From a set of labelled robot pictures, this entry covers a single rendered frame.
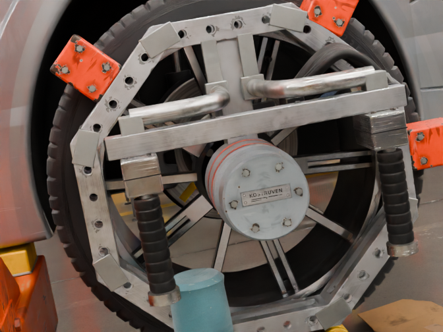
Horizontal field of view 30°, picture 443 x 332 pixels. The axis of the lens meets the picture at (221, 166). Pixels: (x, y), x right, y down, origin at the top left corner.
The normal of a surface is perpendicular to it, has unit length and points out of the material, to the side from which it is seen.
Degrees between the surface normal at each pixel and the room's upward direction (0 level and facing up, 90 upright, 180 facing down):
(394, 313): 12
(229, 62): 90
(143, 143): 90
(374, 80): 90
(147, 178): 90
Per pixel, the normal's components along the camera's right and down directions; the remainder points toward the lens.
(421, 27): 0.13, 0.14
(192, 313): -0.21, 0.15
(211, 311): 0.44, 0.03
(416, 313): -0.06, -0.94
